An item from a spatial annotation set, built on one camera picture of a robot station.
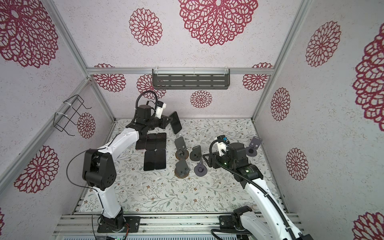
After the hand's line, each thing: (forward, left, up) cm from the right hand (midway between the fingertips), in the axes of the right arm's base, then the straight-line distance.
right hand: (208, 152), depth 75 cm
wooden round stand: (-1, +15, -17) cm, 22 cm away
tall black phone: (+6, +37, -22) cm, 44 cm away
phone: (+8, +30, -21) cm, 38 cm away
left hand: (+22, +22, +1) cm, 31 cm away
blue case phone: (+23, +32, -22) cm, 45 cm away
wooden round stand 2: (+11, +16, -17) cm, 25 cm away
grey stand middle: (+10, +7, -17) cm, 21 cm away
